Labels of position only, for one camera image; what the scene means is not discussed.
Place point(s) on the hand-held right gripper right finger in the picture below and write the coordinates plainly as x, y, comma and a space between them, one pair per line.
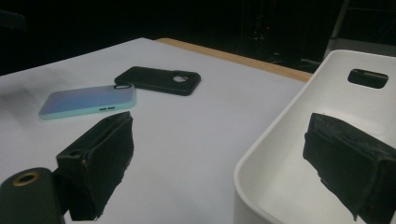
351, 158

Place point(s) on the iridescent phone case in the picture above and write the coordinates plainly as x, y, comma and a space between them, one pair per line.
84, 101

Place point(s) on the white table cover sheet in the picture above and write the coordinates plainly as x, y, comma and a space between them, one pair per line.
186, 140

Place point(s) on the white plastic bin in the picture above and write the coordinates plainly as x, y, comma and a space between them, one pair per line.
280, 186

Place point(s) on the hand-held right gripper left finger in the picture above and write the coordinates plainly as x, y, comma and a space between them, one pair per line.
96, 165

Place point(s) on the black phone case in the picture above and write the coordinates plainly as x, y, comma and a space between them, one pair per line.
149, 80

